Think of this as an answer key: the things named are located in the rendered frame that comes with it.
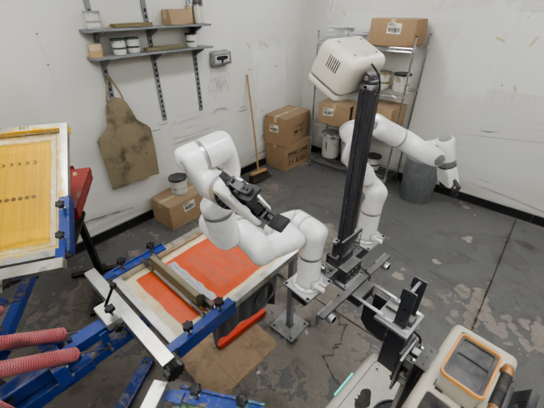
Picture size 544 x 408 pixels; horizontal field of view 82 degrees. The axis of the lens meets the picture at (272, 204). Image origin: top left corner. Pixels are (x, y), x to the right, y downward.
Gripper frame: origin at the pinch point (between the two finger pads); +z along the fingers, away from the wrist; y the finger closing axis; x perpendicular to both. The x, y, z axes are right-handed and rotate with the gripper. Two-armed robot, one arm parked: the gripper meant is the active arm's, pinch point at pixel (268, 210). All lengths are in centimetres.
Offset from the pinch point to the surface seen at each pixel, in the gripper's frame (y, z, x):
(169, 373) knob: -45, -48, -56
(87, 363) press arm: -35, -80, -79
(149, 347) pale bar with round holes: -40, -61, -56
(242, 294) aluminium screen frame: -67, -68, -22
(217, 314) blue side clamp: -58, -63, -34
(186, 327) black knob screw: -47, -60, -43
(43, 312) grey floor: -60, -241, -141
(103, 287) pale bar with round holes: -27, -101, -58
